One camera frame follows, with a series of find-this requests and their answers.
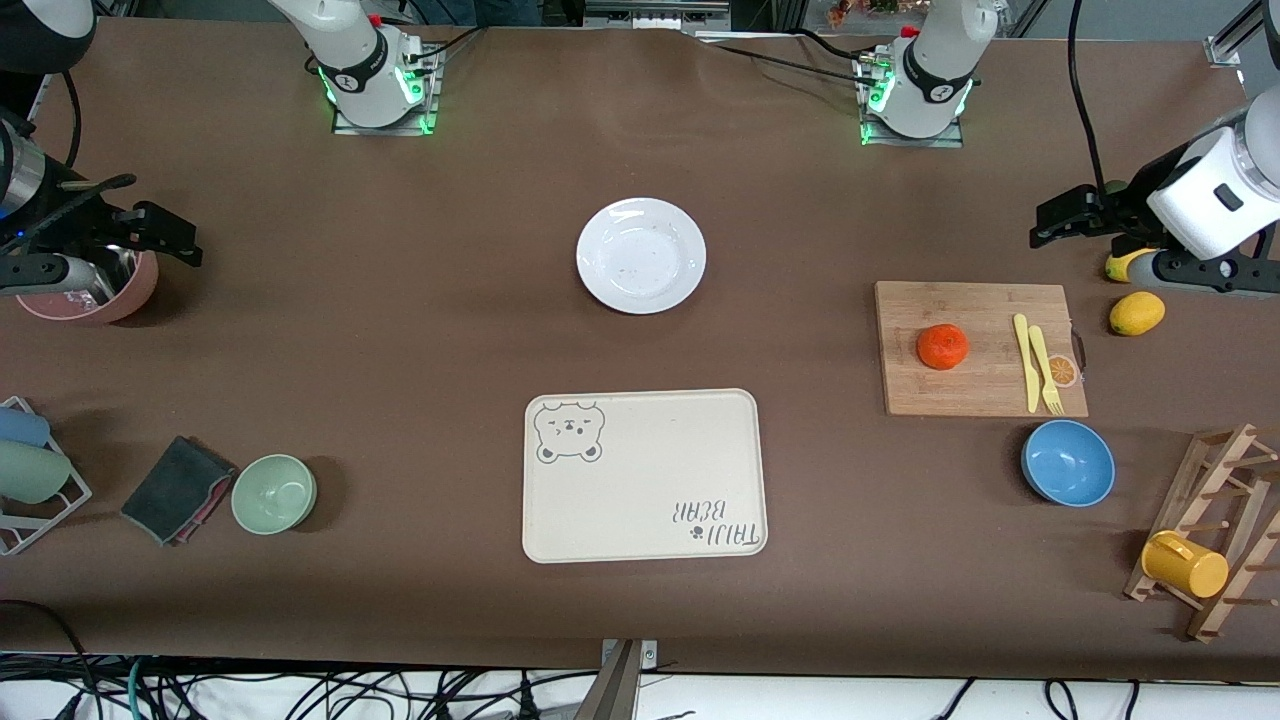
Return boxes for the orange mandarin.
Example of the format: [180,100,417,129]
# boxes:
[916,323,970,372]

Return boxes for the white round plate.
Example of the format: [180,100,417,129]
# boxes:
[576,197,707,316]

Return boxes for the yellow lemon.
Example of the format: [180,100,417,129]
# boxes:
[1104,247,1161,284]
[1108,291,1167,337]

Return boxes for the metal scoop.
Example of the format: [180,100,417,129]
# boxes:
[60,245,141,306]

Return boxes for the pink bowl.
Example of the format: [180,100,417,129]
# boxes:
[15,248,160,326]

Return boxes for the yellow plastic fork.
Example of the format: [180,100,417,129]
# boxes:
[1028,325,1065,417]

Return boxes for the yellow plastic knife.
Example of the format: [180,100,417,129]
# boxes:
[1013,313,1042,414]

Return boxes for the bamboo cutting board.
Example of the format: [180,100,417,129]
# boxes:
[874,280,1090,419]

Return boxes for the aluminium profile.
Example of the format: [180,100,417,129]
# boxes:
[1203,0,1271,69]

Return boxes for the blue cup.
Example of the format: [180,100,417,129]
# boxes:
[0,406,51,449]

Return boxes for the blue bowl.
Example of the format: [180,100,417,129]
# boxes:
[1021,419,1117,508]

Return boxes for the pale green cup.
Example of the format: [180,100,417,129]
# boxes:
[0,440,73,505]

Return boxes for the dark grey folded cloth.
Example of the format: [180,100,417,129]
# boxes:
[120,435,239,547]

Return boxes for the pale green bowl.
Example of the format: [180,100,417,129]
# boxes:
[230,454,319,536]

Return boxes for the wooden mug rack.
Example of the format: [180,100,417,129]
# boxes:
[1123,423,1280,643]

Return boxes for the yellow mug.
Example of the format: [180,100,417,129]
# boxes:
[1140,530,1230,600]

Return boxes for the cream tray with bear print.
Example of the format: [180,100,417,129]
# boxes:
[521,388,769,566]

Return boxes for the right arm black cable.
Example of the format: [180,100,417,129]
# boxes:
[18,70,137,243]

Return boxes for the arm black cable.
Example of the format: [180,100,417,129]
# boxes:
[18,70,137,243]
[1066,0,1113,193]

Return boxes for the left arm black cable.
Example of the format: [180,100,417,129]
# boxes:
[1066,0,1113,193]

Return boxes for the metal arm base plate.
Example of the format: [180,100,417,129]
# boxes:
[332,45,441,136]
[858,55,966,149]

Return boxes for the white wire cup rack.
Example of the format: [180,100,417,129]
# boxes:
[0,396,93,557]

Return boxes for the black table cable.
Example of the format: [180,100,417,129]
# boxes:
[693,35,873,83]
[405,25,491,76]

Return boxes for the black floor cable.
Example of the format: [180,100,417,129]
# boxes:
[0,598,101,720]

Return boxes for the aluminium frame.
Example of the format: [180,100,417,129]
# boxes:
[583,0,733,33]

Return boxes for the metal bracket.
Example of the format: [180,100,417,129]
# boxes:
[598,638,661,720]

